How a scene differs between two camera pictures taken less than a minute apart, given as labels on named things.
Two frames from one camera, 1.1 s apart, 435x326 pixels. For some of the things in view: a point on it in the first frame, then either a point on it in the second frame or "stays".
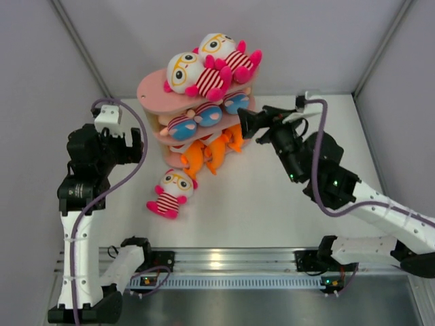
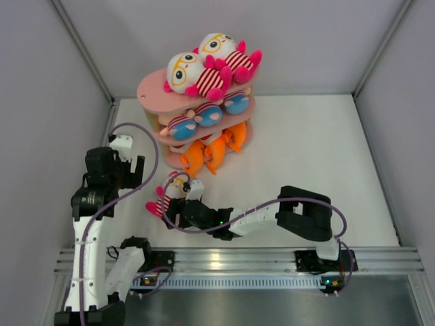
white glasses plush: (221, 49) stays
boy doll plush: (208, 114) stays
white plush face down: (187, 72) stays
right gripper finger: (252, 122) to (175, 214)
